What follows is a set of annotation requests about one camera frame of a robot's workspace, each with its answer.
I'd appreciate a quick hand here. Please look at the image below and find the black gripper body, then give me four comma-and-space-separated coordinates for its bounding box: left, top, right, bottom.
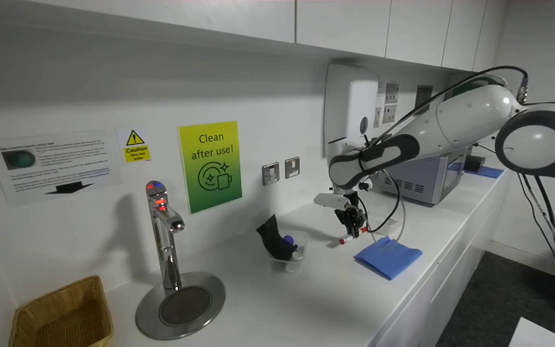
336, 192, 367, 235

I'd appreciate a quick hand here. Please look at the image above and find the red marker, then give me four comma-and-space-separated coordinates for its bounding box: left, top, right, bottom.
338, 227, 377, 244

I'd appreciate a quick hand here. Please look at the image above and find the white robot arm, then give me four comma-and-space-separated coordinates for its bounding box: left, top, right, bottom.
315, 84, 555, 235

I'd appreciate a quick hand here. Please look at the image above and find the blue folded cloth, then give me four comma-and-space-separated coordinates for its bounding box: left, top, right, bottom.
355, 236, 423, 279

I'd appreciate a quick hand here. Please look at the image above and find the grey metal appliance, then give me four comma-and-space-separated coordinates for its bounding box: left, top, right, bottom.
380, 152, 467, 206

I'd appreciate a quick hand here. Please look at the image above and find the black phone stand object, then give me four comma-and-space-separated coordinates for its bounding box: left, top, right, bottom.
257, 215, 305, 262

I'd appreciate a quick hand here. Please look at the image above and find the white paper towel dispenser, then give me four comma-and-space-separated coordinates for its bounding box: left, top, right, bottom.
325, 63, 379, 157

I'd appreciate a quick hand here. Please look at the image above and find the blue cloth far counter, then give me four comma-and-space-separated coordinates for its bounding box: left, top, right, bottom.
475, 165, 504, 179

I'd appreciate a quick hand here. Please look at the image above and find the green clean after use sign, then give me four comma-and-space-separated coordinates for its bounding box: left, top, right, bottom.
180, 121, 244, 213

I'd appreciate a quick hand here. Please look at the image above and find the chrome tap with drain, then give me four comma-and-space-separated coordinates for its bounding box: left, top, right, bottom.
136, 181, 226, 341

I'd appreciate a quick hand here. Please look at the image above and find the yellow warning sticker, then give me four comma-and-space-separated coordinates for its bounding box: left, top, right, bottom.
124, 129, 151, 163

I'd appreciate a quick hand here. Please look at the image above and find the white instruction sheet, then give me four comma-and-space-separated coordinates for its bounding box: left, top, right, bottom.
0, 129, 122, 206

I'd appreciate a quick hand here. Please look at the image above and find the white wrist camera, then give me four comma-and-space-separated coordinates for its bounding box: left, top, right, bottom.
315, 192, 352, 210

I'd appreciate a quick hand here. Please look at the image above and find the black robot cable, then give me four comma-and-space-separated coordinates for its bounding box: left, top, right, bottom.
357, 63, 555, 304

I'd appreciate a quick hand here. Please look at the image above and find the wall power socket pair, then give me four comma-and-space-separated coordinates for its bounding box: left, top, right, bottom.
263, 156, 301, 184

